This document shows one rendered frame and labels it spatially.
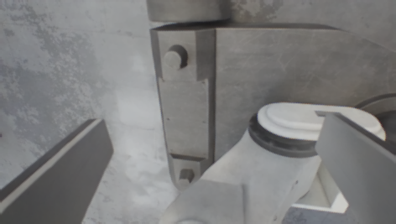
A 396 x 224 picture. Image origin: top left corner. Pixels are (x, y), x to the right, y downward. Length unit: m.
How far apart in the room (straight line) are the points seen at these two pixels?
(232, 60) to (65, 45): 0.65
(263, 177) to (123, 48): 0.61
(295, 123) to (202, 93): 0.22
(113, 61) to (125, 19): 0.16
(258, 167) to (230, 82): 0.23
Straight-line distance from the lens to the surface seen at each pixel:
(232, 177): 0.30
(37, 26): 0.97
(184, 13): 0.43
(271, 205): 0.28
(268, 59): 0.46
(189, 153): 0.59
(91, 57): 0.84
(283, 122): 0.36
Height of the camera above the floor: 0.61
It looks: 58 degrees down
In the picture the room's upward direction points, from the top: 156 degrees counter-clockwise
